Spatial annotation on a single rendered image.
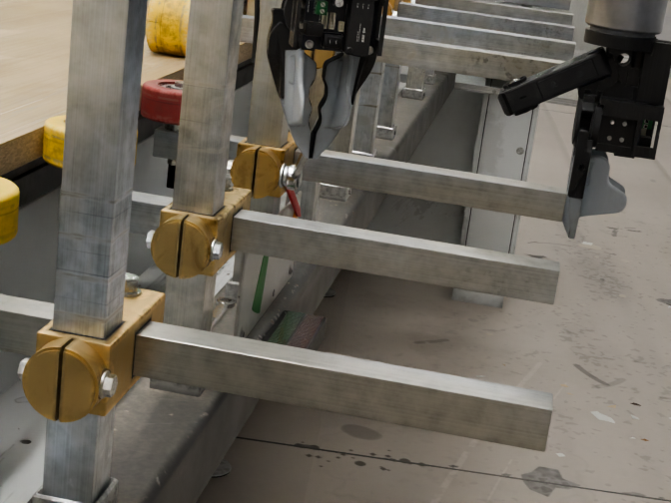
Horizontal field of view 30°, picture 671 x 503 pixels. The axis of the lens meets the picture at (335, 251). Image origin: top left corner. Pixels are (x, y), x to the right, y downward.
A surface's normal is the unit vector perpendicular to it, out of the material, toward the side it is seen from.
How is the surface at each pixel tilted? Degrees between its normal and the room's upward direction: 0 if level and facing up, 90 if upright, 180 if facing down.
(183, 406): 0
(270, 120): 90
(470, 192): 90
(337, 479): 0
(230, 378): 90
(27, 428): 0
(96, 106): 90
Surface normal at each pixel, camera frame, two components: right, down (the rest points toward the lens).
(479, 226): -0.18, 0.26
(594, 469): 0.12, -0.95
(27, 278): 0.98, 0.17
